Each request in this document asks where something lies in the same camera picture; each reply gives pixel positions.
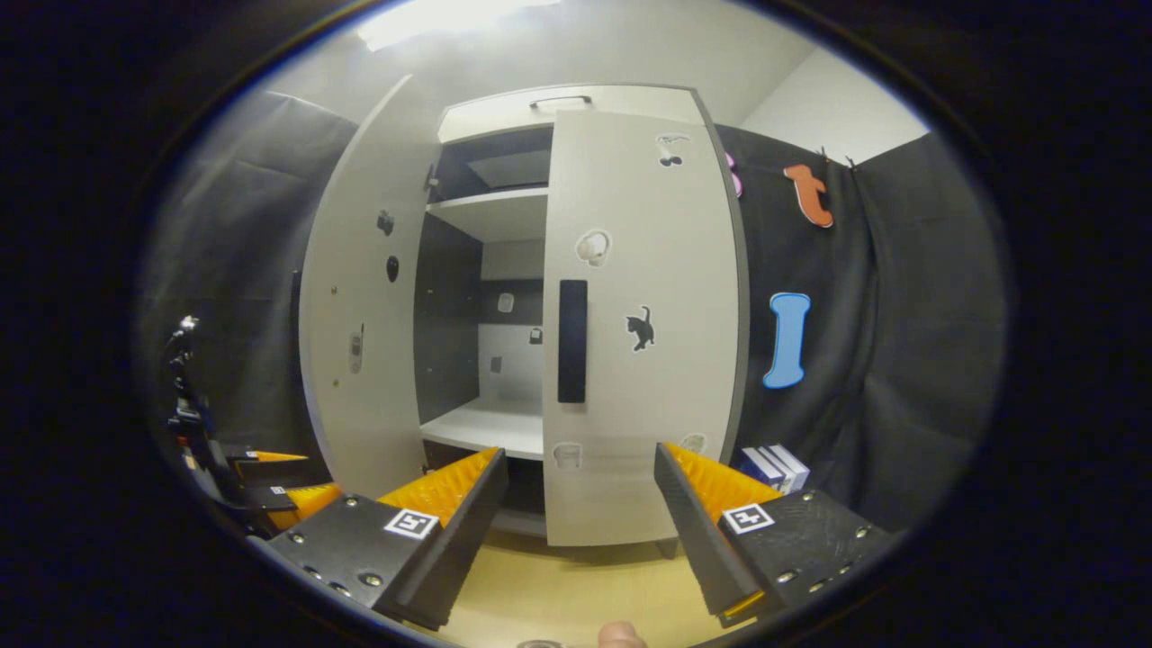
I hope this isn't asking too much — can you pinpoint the white door with cat sticker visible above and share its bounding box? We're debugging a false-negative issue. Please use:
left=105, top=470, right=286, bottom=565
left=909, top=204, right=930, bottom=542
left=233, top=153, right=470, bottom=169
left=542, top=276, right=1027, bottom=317
left=542, top=108, right=743, bottom=547

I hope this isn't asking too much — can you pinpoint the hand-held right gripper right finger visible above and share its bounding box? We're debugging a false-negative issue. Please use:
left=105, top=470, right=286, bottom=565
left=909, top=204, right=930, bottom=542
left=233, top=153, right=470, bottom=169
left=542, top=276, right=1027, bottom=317
left=652, top=441, right=896, bottom=629

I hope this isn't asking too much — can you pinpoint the white and grey cabinet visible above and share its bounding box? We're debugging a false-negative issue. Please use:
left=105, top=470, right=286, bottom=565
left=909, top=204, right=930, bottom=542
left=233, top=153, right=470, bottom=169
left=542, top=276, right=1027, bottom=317
left=414, top=85, right=752, bottom=559

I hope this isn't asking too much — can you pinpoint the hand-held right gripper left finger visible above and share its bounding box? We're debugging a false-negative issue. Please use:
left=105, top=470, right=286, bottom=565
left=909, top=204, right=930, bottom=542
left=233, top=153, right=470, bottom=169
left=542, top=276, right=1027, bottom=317
left=265, top=447, right=511, bottom=632

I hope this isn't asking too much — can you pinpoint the black door handle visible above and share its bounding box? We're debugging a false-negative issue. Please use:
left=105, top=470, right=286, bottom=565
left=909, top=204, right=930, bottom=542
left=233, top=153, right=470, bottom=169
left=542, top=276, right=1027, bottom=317
left=558, top=279, right=589, bottom=403

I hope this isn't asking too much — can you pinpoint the white cabinet drawer front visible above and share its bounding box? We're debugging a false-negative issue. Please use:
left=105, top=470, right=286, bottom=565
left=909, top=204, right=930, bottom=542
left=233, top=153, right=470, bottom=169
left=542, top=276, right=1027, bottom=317
left=438, top=85, right=707, bottom=145

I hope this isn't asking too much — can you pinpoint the light blue box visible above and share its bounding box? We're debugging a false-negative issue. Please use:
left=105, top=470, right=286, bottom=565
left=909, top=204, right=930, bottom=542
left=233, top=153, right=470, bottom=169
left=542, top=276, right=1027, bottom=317
left=772, top=444, right=811, bottom=491

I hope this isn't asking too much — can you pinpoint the white box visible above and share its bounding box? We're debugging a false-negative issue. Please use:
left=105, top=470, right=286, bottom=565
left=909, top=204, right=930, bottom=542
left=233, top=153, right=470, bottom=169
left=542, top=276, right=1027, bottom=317
left=759, top=445, right=797, bottom=494

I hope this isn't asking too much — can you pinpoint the black backdrop cloth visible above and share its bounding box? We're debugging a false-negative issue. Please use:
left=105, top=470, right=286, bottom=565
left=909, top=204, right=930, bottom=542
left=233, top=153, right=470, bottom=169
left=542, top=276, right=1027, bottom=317
left=139, top=90, right=361, bottom=460
left=715, top=126, right=1007, bottom=532

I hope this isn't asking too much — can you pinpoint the dark blue box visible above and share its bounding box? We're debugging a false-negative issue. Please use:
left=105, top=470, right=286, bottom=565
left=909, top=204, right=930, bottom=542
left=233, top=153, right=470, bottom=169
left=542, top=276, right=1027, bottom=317
left=736, top=447, right=784, bottom=491

